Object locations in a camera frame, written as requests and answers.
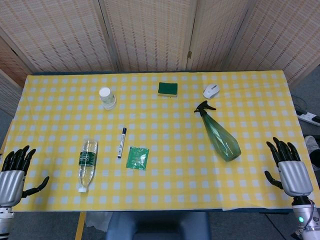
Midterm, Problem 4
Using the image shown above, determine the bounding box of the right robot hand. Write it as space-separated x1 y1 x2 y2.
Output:
264 136 314 200

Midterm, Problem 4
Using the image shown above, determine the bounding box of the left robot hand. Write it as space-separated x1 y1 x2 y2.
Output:
0 145 50 207

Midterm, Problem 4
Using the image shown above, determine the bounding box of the green spray bottle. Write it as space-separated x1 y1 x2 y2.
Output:
194 100 242 163

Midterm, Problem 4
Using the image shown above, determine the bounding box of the clear plastic water bottle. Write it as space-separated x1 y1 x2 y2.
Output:
77 139 99 193

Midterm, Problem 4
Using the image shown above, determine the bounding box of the white sneaker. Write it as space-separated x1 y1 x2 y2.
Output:
303 135 320 159

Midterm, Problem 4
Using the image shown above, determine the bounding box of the white power strip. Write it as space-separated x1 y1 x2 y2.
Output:
296 111 320 127

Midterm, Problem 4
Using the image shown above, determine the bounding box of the clear plastic bag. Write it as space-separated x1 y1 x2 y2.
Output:
86 211 112 232

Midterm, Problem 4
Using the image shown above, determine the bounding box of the blue white marker pen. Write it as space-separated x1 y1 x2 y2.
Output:
116 127 127 159

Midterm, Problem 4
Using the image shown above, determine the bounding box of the white computer mouse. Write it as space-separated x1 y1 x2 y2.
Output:
202 83 221 100

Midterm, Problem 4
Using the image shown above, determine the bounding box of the white paper cup stack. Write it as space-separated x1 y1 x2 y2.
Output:
98 86 117 111

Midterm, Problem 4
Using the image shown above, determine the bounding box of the green foil sachet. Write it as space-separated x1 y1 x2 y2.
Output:
125 146 150 171

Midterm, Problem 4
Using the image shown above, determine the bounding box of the yellow checkered tablecloth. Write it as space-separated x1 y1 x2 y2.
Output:
0 70 320 213

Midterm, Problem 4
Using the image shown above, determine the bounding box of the blue grey chair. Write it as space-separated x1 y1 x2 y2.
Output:
106 211 211 240

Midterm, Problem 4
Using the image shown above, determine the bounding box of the green yellow sponge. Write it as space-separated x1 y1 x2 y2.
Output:
157 81 179 98

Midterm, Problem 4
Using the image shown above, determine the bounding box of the woven folding screen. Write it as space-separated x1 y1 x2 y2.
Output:
0 0 320 118

